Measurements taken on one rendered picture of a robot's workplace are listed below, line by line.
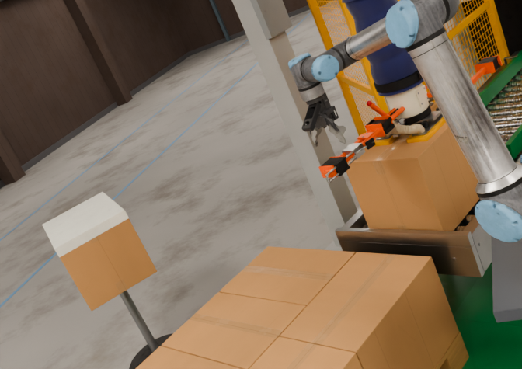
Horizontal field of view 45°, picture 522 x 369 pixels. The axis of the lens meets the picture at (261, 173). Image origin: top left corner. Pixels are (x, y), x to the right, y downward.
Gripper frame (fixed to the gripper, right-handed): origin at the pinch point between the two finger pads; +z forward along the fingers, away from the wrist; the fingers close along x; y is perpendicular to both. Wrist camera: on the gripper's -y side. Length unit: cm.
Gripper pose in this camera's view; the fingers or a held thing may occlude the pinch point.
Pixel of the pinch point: (329, 146)
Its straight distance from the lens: 244.5
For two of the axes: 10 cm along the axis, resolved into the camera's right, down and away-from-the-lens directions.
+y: 6.2, -5.0, 6.0
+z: 3.9, 8.7, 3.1
